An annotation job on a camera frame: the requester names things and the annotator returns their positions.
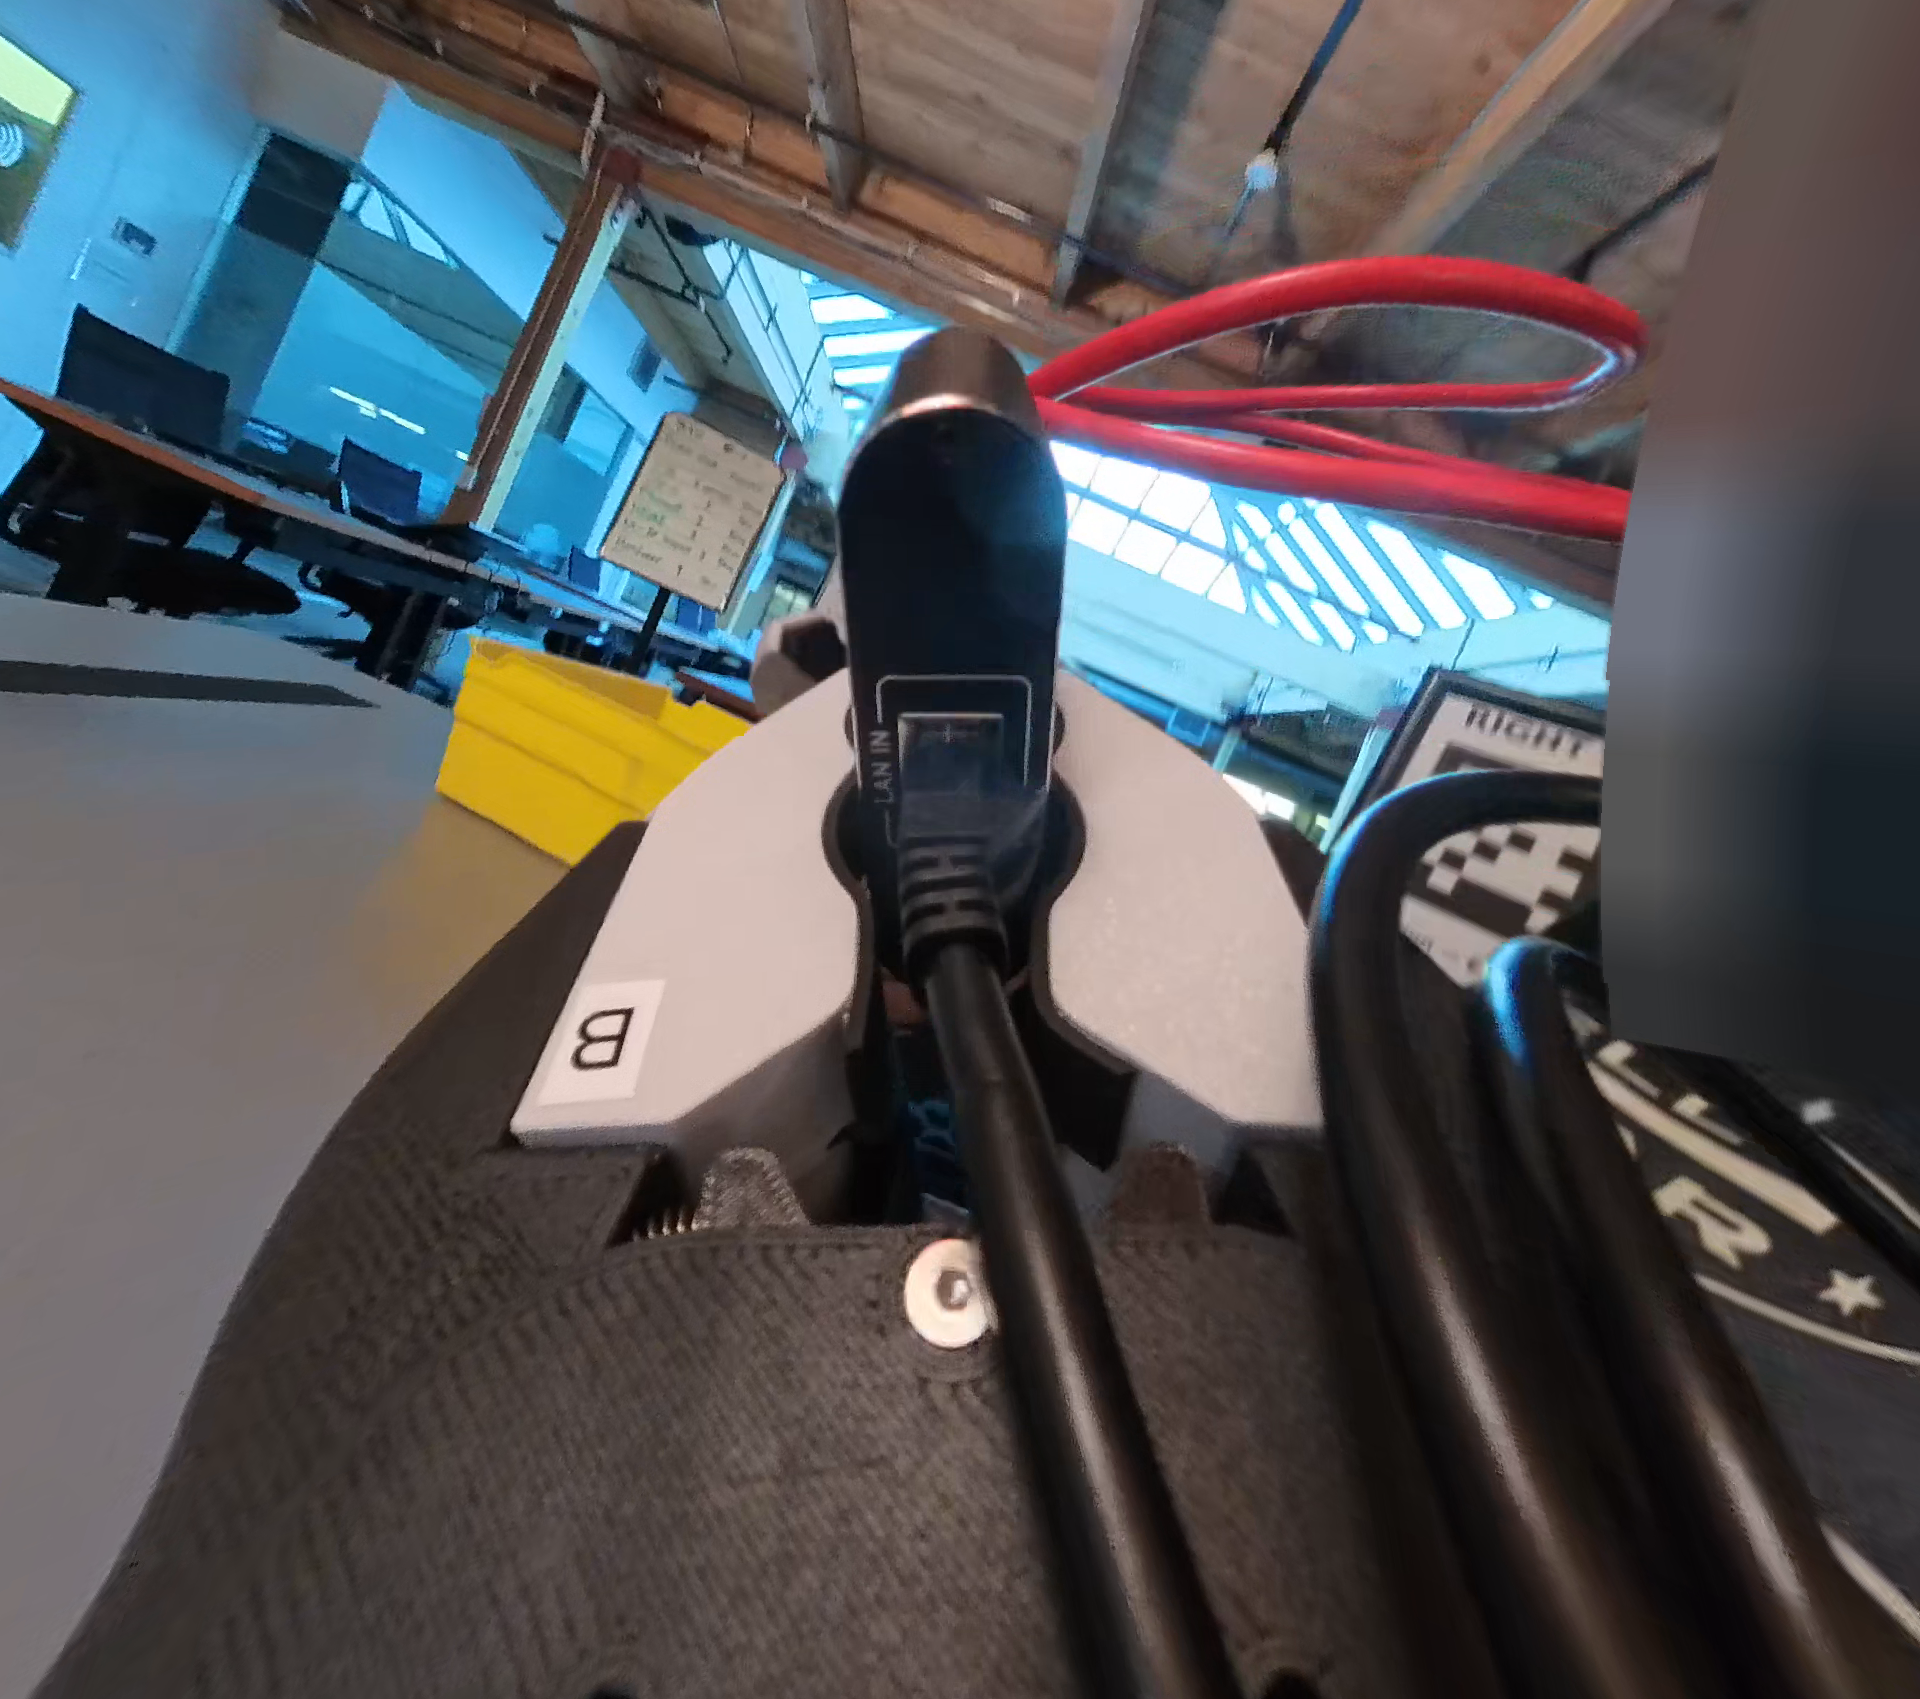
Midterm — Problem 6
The white fiducial marker card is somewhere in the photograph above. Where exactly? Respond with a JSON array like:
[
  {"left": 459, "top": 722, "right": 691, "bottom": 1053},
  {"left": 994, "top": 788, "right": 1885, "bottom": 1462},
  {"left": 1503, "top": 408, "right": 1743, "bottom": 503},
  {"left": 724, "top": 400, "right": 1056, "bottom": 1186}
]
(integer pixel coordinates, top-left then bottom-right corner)
[{"left": 1337, "top": 666, "right": 1610, "bottom": 979}]

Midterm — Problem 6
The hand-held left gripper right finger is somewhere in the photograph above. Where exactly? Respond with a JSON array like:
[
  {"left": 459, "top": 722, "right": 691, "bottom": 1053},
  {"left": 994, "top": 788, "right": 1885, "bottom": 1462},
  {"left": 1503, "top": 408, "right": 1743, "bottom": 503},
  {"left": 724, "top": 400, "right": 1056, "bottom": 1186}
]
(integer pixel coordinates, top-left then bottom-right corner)
[{"left": 1035, "top": 665, "right": 1331, "bottom": 1196}]

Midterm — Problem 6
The green phone sign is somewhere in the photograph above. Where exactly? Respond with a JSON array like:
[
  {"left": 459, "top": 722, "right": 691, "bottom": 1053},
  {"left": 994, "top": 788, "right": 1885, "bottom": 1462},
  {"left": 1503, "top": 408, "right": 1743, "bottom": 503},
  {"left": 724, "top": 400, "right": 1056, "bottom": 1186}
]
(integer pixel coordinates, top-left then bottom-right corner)
[{"left": 0, "top": 32, "right": 81, "bottom": 249}]

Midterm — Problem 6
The black ethernet cable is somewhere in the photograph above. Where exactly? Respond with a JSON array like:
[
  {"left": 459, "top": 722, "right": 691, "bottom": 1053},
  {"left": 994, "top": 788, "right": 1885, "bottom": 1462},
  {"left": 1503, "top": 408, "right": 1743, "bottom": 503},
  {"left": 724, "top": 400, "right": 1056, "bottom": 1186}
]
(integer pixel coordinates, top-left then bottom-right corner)
[{"left": 898, "top": 769, "right": 1920, "bottom": 1699}]

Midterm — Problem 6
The black office chair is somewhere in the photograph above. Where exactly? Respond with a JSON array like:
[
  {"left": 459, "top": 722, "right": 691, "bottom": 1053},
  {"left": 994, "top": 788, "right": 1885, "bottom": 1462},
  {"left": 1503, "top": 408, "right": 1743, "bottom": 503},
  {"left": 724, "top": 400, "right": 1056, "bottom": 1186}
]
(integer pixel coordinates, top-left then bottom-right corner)
[
  {"left": 332, "top": 436, "right": 437, "bottom": 523},
  {"left": 53, "top": 304, "right": 233, "bottom": 530}
]

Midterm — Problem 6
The black ethernet switch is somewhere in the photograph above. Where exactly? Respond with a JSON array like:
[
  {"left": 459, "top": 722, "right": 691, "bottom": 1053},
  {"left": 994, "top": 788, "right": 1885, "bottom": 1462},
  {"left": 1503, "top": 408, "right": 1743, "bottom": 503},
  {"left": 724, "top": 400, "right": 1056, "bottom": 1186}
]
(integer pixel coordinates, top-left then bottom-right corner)
[{"left": 835, "top": 326, "right": 1071, "bottom": 979}]

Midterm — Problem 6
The white handwritten whiteboard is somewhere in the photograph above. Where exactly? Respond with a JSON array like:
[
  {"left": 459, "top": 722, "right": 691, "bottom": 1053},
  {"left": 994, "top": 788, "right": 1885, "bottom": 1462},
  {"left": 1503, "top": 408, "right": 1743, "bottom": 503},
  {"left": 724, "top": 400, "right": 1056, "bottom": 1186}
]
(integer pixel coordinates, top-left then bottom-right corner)
[{"left": 602, "top": 412, "right": 791, "bottom": 615}]

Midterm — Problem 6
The wooden office desk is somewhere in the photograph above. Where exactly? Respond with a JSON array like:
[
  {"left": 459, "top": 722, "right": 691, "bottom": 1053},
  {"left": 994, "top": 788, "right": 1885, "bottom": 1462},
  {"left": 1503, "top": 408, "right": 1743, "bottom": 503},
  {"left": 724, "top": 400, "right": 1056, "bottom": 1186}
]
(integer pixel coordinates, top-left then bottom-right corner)
[{"left": 0, "top": 378, "right": 498, "bottom": 680}]

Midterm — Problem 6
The red ethernet cable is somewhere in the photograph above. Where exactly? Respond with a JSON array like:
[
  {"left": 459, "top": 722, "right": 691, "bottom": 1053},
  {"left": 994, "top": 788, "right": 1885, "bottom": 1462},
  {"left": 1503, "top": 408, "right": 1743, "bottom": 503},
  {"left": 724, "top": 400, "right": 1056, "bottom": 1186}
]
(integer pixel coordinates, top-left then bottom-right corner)
[{"left": 1026, "top": 254, "right": 1651, "bottom": 540}]

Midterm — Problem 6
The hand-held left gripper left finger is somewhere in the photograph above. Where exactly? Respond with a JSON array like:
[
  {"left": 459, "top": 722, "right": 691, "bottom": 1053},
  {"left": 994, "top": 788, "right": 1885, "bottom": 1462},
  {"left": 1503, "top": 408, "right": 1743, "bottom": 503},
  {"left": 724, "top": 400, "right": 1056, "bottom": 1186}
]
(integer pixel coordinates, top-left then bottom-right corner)
[{"left": 511, "top": 676, "right": 879, "bottom": 1152}]

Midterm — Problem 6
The yellow plastic bin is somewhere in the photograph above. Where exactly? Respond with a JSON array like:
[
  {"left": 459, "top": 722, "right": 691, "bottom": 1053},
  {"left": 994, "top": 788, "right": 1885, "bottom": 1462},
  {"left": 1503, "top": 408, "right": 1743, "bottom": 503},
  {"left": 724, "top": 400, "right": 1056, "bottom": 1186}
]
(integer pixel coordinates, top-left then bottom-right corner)
[{"left": 437, "top": 637, "right": 753, "bottom": 865}]

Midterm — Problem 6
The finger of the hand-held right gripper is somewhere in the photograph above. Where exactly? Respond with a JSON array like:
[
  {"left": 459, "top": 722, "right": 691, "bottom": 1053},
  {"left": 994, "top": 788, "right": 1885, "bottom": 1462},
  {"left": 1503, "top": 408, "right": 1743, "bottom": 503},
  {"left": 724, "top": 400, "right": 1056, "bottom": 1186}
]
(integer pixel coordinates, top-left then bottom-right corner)
[{"left": 750, "top": 613, "right": 846, "bottom": 718}]

